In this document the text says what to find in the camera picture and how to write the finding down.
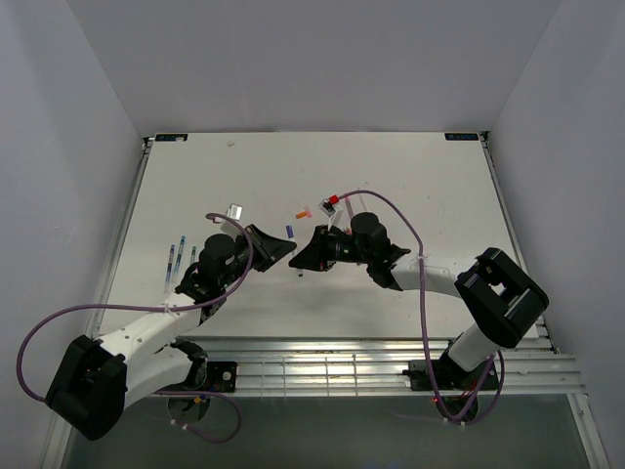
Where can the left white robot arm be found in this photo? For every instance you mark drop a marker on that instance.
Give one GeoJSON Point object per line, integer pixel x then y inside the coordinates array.
{"type": "Point", "coordinates": [99, 378]}

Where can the right blue table label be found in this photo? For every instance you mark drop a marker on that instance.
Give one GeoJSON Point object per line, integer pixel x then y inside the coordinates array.
{"type": "Point", "coordinates": [461, 137]}

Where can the orange capped white marker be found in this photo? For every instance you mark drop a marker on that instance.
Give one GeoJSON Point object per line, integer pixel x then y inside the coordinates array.
{"type": "Point", "coordinates": [365, 207]}

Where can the left blue table label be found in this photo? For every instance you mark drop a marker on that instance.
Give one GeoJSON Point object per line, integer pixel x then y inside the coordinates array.
{"type": "Point", "coordinates": [171, 137]}

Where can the dark blue pen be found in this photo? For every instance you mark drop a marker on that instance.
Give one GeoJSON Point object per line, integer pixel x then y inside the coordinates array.
{"type": "Point", "coordinates": [169, 268]}

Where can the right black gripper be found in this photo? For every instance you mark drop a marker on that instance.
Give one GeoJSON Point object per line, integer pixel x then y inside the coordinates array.
{"type": "Point", "coordinates": [315, 256]}

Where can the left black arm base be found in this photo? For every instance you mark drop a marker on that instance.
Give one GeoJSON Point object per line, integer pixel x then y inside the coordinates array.
{"type": "Point", "coordinates": [219, 377]}

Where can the blue table label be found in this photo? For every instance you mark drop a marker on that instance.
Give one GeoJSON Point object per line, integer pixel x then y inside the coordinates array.
{"type": "Point", "coordinates": [461, 137]}
{"type": "Point", "coordinates": [171, 137]}

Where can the pink highlighter pen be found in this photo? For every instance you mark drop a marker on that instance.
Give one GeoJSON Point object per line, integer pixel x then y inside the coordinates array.
{"type": "Point", "coordinates": [349, 207]}

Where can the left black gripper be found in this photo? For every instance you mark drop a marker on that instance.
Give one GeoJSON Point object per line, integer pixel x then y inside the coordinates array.
{"type": "Point", "coordinates": [269, 248]}

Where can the aluminium table frame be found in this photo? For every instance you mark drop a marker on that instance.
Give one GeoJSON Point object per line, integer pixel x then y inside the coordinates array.
{"type": "Point", "coordinates": [336, 334]}

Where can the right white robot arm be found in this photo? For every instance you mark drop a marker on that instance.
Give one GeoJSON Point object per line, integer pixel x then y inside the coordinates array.
{"type": "Point", "coordinates": [503, 300]}

